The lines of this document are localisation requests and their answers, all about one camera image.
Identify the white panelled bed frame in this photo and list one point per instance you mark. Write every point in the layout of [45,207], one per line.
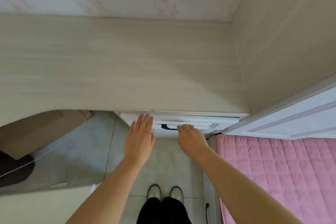
[288,118]

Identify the cream wooden chair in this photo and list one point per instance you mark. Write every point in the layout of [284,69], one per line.
[39,208]

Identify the person's left forearm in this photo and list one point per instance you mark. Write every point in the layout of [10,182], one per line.
[110,195]

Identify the person's left shoe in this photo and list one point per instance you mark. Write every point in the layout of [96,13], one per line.
[153,192]

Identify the person's black trousers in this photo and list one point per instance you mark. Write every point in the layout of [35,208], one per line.
[162,212]

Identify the person's shoe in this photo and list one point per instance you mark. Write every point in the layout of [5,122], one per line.
[153,192]
[176,193]

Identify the brown cardboard box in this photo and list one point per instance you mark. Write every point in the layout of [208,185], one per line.
[39,132]

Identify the person's right forearm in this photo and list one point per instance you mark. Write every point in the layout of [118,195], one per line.
[241,192]

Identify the person's right shoe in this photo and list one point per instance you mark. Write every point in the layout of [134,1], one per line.
[176,193]

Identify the person's right hand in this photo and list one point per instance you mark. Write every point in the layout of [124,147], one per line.
[193,141]

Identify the white wooden drawer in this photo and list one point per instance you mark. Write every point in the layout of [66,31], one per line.
[210,120]

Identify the person's left hand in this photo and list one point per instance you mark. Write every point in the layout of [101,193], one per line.
[139,139]

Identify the light wooden side panel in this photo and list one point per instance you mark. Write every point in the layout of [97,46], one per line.
[288,34]

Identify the pink quilted mat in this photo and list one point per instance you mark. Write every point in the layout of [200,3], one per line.
[275,174]

